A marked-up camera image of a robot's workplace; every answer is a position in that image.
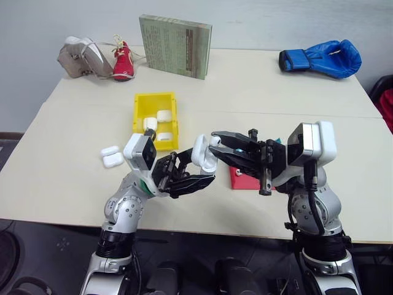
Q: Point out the green hardcover book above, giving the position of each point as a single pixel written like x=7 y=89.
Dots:
x=172 y=46

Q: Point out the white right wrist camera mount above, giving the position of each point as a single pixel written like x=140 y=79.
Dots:
x=325 y=144

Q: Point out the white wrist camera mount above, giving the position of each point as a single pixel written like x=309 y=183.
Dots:
x=135 y=150
x=325 y=144

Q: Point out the closed white earbud case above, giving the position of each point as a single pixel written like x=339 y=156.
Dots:
x=164 y=137
x=164 y=116
x=150 y=123

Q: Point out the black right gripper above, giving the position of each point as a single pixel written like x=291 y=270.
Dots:
x=273 y=159

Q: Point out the white earbud case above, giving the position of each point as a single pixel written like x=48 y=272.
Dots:
x=150 y=123
x=111 y=156
x=164 y=116
x=201 y=150
x=164 y=137

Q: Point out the blue boxing glove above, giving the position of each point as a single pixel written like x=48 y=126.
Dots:
x=331 y=60

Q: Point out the red cloth item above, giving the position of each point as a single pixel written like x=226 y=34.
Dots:
x=387 y=107

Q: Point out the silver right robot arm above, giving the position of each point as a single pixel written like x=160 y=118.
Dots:
x=328 y=206

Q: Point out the red earbud tray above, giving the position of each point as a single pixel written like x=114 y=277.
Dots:
x=245 y=182

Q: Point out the red small shoe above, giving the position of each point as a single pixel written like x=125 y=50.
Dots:
x=122 y=63

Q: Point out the black chair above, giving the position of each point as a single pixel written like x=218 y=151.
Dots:
x=376 y=89

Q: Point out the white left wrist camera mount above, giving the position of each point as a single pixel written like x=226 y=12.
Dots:
x=135 y=150

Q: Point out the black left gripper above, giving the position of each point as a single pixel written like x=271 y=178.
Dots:
x=167 y=173

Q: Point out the yellow plastic bin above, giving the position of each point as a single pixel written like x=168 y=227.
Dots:
x=142 y=106

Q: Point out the beige canvas shoe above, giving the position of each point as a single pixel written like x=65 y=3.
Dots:
x=80 y=60

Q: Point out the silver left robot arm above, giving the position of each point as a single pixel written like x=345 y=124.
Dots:
x=126 y=209

